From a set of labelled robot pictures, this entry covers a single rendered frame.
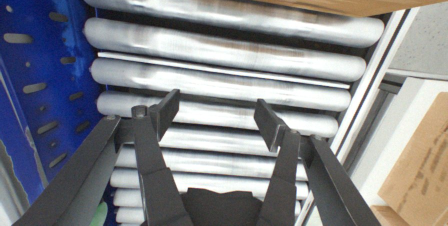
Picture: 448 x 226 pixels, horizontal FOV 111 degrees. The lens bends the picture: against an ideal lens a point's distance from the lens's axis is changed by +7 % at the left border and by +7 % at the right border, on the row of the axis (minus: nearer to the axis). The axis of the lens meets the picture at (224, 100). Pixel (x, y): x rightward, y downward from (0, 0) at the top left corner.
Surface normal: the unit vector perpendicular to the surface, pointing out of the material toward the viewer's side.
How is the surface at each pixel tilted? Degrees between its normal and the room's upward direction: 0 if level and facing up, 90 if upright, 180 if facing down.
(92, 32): 5
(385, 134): 90
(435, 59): 0
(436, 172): 91
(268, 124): 90
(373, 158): 90
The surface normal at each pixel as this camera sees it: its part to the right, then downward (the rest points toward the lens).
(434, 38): 0.04, 0.35
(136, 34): 0.07, 0.05
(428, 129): -1.00, -0.07
